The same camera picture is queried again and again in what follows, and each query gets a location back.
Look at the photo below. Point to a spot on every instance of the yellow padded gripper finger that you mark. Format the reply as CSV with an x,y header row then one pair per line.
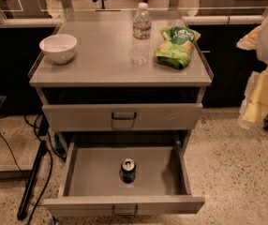
x,y
254,107
249,41

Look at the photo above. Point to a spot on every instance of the blue pepsi can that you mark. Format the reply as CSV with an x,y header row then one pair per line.
x,y
128,170

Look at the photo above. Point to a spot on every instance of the grey metal drawer cabinet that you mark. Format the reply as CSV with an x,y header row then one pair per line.
x,y
102,72

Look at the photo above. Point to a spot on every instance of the closed grey top drawer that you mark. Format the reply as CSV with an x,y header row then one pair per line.
x,y
108,117

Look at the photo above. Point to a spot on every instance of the open grey middle drawer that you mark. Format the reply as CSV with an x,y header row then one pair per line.
x,y
91,184

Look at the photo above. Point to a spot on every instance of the green snack chip bag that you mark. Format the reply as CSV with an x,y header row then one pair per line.
x,y
176,49

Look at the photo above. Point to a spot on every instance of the clear plastic water bottle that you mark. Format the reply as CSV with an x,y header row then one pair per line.
x,y
141,35

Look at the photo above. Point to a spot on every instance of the white ceramic bowl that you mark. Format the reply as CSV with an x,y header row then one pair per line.
x,y
59,48

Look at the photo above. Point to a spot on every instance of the black power strip bar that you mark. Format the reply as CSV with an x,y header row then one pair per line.
x,y
22,212

